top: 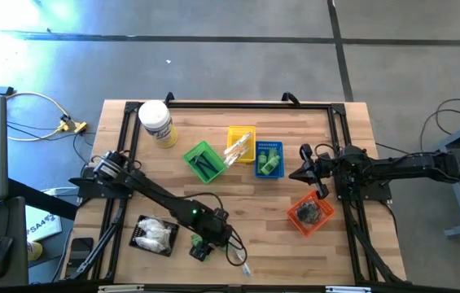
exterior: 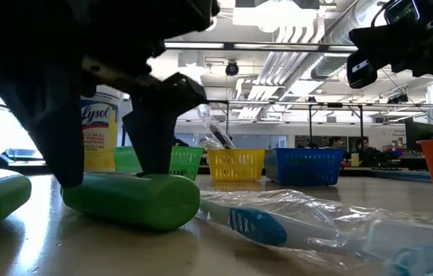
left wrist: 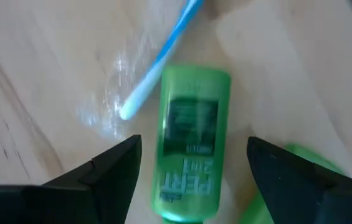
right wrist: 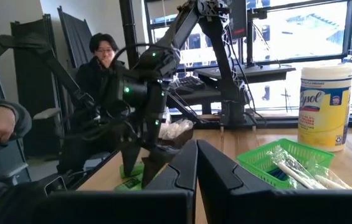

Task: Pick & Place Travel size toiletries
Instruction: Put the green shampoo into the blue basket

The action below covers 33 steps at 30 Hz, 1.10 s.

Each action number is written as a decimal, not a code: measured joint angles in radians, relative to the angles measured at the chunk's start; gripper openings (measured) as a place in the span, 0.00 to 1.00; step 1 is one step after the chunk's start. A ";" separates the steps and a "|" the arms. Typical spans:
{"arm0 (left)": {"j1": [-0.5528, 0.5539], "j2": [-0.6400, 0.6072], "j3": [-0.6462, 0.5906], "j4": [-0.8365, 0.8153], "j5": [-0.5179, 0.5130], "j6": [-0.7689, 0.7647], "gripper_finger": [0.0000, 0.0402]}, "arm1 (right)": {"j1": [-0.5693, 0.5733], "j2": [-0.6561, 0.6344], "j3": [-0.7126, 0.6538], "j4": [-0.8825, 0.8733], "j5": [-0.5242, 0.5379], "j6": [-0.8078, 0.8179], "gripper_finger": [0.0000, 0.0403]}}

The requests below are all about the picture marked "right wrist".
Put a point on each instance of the person's forearm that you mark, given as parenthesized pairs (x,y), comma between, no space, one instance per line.
(23,121)

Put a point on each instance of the white cotton bag black print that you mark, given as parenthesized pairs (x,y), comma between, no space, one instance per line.
(177,129)

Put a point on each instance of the computer monitor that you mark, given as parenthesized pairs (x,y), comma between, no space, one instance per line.
(239,18)

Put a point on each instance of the black aluminium table frame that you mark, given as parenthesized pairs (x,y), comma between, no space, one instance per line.
(275,123)

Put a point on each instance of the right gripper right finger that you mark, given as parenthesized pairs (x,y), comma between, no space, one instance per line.
(219,180)

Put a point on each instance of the yellow Lysol wipes canister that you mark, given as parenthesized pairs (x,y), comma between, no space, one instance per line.
(325,118)

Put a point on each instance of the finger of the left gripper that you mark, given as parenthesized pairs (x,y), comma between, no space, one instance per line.
(155,161)
(130,158)

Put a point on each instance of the black folding panel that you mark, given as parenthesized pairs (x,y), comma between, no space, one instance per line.
(76,37)
(32,77)

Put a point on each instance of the green plastic basket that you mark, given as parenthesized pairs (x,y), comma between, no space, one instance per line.
(256,161)

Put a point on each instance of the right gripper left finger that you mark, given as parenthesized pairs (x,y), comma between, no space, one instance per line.
(178,174)

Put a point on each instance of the black smartphone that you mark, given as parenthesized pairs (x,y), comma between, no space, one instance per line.
(55,185)

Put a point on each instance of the black keyboard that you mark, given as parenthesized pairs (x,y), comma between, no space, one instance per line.
(192,82)

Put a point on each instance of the person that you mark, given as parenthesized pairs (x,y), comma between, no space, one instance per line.
(101,49)

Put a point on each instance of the black desk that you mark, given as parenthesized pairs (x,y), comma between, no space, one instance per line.
(256,73)

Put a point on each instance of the bagged toothbrush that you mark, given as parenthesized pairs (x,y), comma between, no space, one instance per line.
(294,175)
(331,183)

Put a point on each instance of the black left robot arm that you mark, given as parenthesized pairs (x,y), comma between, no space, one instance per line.
(222,62)

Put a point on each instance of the black plastic basket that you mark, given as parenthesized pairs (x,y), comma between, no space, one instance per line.
(182,141)

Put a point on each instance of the black angled support bar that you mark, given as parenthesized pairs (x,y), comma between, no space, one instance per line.
(54,62)

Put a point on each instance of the large window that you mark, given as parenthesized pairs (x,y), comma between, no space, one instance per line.
(303,31)

